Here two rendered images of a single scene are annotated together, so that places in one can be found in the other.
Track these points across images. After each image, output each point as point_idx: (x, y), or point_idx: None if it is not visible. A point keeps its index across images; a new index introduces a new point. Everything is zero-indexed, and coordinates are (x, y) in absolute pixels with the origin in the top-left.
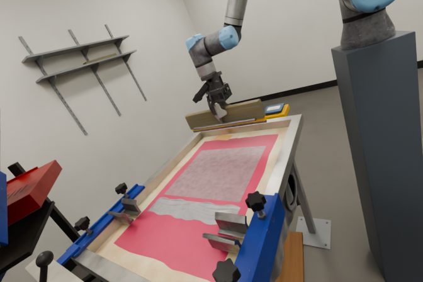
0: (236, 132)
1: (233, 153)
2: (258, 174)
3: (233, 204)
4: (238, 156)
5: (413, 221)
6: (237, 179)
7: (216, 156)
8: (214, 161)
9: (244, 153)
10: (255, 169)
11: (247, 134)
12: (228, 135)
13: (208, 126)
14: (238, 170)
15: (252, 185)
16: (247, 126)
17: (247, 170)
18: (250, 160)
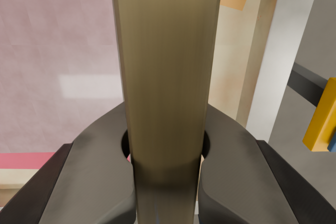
0: (256, 25)
1: (108, 72)
2: (37, 161)
3: None
4: (93, 96)
5: None
6: (5, 127)
7: (82, 4)
8: (51, 13)
9: (106, 108)
10: (50, 152)
11: (225, 78)
12: None
13: None
14: (35, 119)
15: (3, 160)
16: (252, 87)
17: (42, 138)
18: (81, 132)
